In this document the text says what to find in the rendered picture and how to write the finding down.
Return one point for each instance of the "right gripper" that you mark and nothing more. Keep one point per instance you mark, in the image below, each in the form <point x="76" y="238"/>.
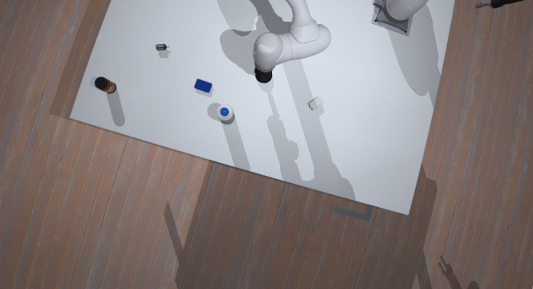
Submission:
<point x="265" y="73"/>

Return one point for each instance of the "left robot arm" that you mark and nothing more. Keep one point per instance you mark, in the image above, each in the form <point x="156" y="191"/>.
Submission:
<point x="397" y="12"/>

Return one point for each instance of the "brown spice jar with black lid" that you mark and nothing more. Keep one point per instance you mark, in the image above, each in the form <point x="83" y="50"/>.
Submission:
<point x="105" y="85"/>

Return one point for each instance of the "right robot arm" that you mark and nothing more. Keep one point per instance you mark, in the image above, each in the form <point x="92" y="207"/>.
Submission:
<point x="303" y="39"/>

